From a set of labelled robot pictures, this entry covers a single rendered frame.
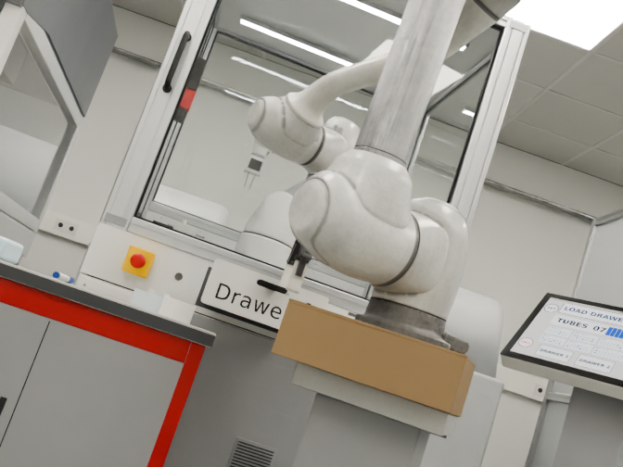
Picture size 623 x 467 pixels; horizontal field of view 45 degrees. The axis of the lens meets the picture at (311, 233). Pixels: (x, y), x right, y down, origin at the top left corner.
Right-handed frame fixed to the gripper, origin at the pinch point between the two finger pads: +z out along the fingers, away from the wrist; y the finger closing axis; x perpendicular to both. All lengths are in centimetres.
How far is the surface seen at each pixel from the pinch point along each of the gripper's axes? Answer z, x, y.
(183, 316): 13.8, 20.3, -8.8
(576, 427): 8, -88, 20
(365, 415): 19.9, -15.7, -36.1
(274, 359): 16.7, -8.6, 42.6
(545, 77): -189, -135, 229
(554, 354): -9, -77, 21
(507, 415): 4, -226, 344
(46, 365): 31, 42, -16
